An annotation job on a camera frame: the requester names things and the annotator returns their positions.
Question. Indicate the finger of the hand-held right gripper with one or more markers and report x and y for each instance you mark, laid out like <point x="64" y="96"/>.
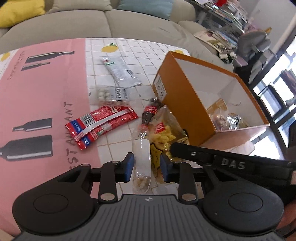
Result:
<point x="194" y="153"/>

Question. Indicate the printed tote bag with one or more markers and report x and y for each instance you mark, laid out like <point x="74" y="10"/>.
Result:
<point x="222" y="51"/>

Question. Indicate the clear packet of nuts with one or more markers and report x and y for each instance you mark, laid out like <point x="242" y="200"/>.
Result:
<point x="141" y="150"/>

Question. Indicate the cola bottle shaped packet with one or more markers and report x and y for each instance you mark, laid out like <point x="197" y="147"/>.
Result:
<point x="150" y="111"/>

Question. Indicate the white green packet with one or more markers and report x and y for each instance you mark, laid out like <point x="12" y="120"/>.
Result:
<point x="118" y="69"/>

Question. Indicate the glass balcony door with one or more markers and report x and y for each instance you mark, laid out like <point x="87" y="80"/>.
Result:
<point x="272" y="88"/>

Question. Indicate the grey office chair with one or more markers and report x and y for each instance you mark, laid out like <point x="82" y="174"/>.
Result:
<point x="252" y="42"/>

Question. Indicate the clear packet of white balls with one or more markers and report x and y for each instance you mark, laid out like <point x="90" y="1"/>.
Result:
<point x="103" y="94"/>

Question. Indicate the clear packet of yellow crackers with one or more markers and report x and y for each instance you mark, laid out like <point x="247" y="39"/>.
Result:
<point x="165" y="136"/>

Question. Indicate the beige sofa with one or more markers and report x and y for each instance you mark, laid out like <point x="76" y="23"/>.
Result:
<point x="138" y="25"/>

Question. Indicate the red snack packet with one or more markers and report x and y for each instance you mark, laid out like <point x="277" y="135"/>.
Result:
<point x="86" y="141"/>
<point x="99" y="115"/>

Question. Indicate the stack of books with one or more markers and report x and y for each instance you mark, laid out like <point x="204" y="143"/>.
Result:
<point x="224" y="38"/>

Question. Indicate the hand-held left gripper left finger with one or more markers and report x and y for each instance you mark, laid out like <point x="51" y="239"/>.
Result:
<point x="128" y="166"/>

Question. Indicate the blue pillow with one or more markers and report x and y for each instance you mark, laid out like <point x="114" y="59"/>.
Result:
<point x="145" y="8"/>

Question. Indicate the yellow pillow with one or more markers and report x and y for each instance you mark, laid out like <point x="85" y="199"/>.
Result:
<point x="20" y="11"/>

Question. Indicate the orange cardboard box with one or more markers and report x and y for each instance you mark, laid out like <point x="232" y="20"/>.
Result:
<point x="185" y="109"/>

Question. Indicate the beige pillow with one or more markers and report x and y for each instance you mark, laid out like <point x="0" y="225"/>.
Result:
<point x="78" y="4"/>

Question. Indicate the cluttered desk with books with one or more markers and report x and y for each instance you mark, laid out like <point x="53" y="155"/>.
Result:
<point x="226" y="14"/>

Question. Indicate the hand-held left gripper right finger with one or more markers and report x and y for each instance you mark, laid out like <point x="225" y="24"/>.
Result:
<point x="165" y="166"/>

